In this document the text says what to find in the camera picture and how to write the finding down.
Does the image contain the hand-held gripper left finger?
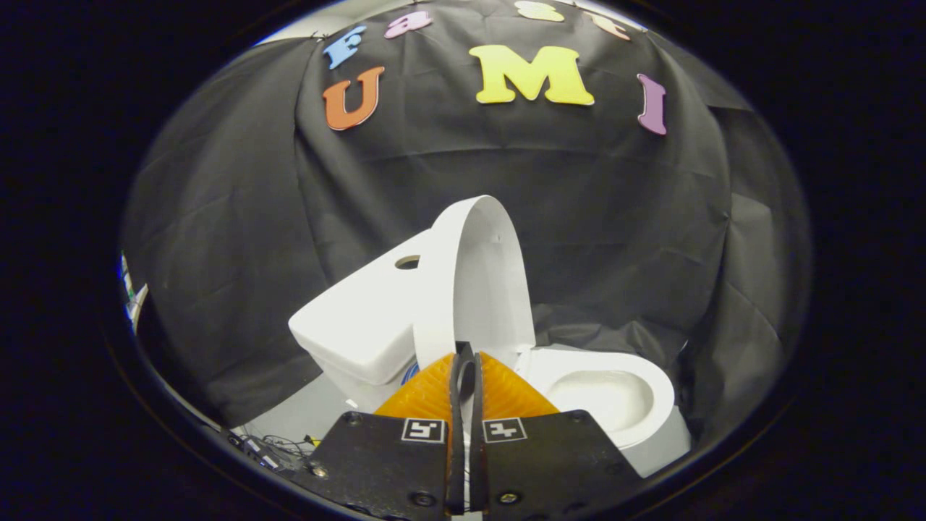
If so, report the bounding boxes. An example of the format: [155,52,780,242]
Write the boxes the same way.
[307,342,470,518]

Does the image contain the white toilet seat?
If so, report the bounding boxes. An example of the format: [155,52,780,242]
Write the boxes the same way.
[515,346,676,449]

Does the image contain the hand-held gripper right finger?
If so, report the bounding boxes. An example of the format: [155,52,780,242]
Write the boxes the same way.
[467,352,645,519]

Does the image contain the white toilet bowl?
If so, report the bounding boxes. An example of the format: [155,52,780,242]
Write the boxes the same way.
[619,404,692,478]

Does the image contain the black backdrop cloth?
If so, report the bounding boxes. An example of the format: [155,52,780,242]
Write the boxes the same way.
[121,0,812,436]

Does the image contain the tangled cables with electronics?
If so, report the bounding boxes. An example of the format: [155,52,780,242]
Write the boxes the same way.
[227,432,323,473]

